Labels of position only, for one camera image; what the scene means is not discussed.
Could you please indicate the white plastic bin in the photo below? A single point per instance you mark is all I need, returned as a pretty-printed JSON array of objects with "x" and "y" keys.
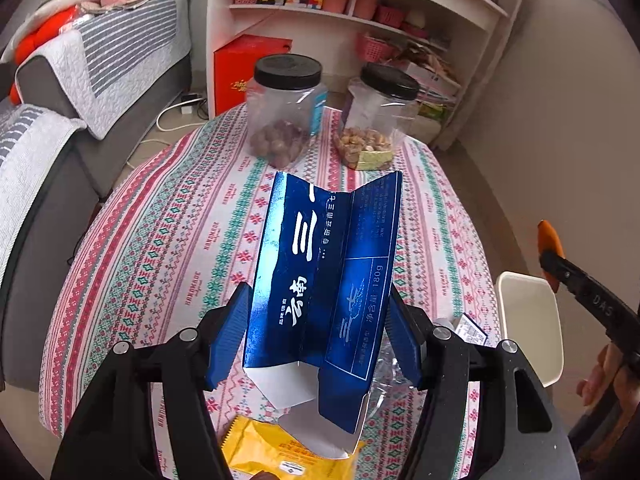
[{"x": 525, "y": 320}]

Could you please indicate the red cardboard box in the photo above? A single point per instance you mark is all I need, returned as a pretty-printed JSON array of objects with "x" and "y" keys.
[{"x": 240, "y": 70}]

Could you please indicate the white power strip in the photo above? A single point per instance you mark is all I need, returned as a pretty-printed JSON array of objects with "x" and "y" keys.
[{"x": 190, "y": 105}]

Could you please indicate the clear jar with dark nuts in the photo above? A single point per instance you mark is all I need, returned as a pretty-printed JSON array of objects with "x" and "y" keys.
[{"x": 282, "y": 110}]

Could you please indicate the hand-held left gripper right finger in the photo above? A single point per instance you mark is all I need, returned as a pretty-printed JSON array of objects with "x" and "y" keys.
[{"x": 407, "y": 345}]

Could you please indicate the pink plastic basket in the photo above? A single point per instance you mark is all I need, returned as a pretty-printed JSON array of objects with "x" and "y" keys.
[{"x": 375, "y": 49}]

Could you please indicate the blue cardboard box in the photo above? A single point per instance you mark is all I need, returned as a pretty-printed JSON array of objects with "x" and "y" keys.
[{"x": 300, "y": 260}]

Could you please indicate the orange carrot piece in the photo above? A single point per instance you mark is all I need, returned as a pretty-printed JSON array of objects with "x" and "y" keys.
[{"x": 547, "y": 237}]

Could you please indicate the striped grey seat blanket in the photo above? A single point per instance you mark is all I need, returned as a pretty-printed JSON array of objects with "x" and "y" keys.
[{"x": 30, "y": 160}]

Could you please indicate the grey sofa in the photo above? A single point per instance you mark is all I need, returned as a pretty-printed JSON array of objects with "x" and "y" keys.
[{"x": 55, "y": 160}]

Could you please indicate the white pillow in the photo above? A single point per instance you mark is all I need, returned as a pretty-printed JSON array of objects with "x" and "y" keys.
[{"x": 45, "y": 15}]

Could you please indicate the orange plush toy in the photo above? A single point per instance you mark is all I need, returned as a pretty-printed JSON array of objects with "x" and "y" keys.
[{"x": 42, "y": 40}]

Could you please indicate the striped grey armrest blanket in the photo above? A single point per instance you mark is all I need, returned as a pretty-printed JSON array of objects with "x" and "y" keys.
[{"x": 120, "y": 55}]

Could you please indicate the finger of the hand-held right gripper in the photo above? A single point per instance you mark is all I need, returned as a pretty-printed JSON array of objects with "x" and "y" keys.
[{"x": 562, "y": 272}]

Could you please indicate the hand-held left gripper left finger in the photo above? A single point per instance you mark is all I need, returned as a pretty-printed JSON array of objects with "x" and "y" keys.
[{"x": 230, "y": 340}]

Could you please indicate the person's right hand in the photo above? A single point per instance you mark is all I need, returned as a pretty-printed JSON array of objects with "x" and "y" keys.
[{"x": 602, "y": 380}]

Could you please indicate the pile of papers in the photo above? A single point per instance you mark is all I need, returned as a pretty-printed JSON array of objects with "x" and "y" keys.
[{"x": 430, "y": 80}]

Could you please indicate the person's left hand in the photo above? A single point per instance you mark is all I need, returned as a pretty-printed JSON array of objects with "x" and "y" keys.
[{"x": 262, "y": 476}]

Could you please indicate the clear jar with peanuts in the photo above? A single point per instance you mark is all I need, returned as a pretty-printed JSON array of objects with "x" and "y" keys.
[{"x": 372, "y": 125}]

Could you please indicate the yellow snack packet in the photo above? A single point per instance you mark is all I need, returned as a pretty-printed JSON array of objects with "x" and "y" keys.
[{"x": 260, "y": 450}]

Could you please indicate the clear plastic wrapper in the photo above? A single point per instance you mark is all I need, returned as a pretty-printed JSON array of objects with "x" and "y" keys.
[{"x": 391, "y": 377}]

